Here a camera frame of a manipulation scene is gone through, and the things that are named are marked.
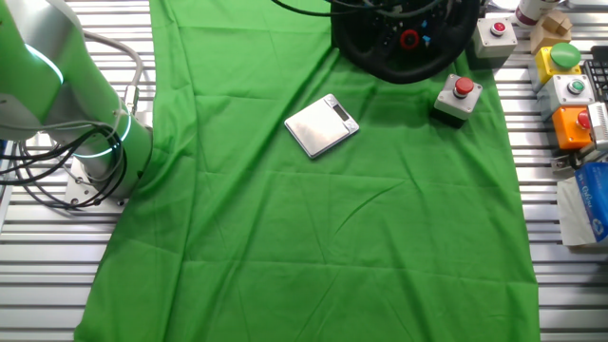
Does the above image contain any black steering wheel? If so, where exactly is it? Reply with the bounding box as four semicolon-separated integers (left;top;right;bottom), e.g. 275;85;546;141
331;0;482;86

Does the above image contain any silver digital scale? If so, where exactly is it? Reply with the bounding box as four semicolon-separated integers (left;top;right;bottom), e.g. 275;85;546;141
283;92;361;160

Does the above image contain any green cloth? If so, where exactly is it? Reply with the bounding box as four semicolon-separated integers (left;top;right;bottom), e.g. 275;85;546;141
73;0;542;342

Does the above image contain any grey box red mushroom button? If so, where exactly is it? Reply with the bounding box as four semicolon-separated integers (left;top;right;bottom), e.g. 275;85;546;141
429;73;485;129

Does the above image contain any grey box small red button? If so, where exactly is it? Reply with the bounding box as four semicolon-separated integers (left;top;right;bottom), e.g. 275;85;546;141
467;16;519;71

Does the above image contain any yellow box green mushroom button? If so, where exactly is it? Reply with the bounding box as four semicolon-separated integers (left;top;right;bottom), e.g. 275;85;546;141
528;42;582;94

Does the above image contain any orange box red button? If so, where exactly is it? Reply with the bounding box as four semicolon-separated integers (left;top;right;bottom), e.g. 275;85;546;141
551;104;594;151

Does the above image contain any grey box green button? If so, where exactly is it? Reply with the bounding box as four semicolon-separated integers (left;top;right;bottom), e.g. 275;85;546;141
536;74;597;122

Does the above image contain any white cup maroon band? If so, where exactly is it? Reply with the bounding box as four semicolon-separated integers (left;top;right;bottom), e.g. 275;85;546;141
515;0;561;29

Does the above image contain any wooden block puzzle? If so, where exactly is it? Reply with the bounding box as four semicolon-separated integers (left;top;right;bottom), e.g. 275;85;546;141
529;9;574;54

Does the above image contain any blue white tissue pack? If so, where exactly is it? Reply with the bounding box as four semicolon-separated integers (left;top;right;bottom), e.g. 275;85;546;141
556;161;608;249

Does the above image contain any black keyboard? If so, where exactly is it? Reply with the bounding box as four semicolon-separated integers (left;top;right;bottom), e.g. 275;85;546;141
581;46;608;104

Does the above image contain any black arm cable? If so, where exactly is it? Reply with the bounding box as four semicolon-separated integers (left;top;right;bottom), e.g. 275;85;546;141
270;0;447;18

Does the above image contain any thick grey robot cable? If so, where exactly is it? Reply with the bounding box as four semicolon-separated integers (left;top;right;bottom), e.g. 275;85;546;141
84;30;145;116

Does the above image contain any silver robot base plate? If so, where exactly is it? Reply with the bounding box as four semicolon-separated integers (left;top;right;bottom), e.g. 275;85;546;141
64;156;129;215

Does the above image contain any silver ribbed camera module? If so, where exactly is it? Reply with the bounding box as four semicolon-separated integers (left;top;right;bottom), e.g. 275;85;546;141
587;101;608;152

